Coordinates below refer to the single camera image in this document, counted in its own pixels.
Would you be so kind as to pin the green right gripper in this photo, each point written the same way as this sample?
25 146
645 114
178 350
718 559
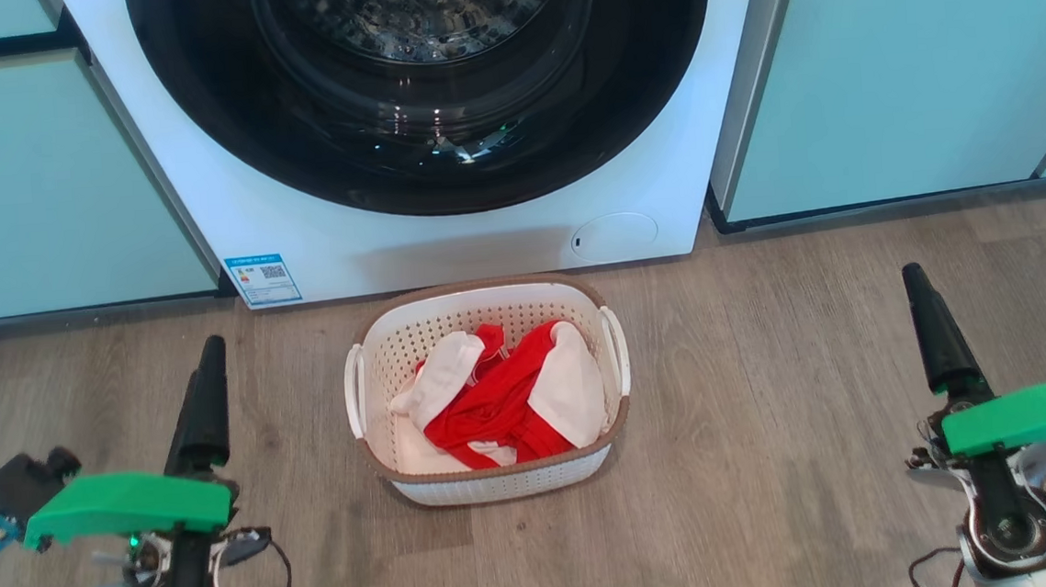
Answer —
1029 415

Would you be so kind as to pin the round white filter cover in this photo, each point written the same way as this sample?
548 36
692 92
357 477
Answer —
616 236

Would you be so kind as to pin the washing machine glass door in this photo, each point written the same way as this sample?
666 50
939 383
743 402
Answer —
292 153

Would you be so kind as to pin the pale green cabinet grey side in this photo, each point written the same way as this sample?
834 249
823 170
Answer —
884 56

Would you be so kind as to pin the white garment with red trim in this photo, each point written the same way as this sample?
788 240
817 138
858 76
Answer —
441 377

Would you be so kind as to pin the white front-load washing machine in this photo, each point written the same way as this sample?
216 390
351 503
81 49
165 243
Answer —
483 241

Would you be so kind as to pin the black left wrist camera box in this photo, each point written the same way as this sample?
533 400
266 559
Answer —
16 485

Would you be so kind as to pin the white perforated laundry basket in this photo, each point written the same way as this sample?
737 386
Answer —
499 484

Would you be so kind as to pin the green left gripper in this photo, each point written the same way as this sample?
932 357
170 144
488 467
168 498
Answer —
124 506

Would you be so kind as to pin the blue energy label sticker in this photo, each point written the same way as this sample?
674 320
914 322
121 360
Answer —
262 279

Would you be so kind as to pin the red and white garment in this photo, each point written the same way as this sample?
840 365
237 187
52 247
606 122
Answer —
494 406

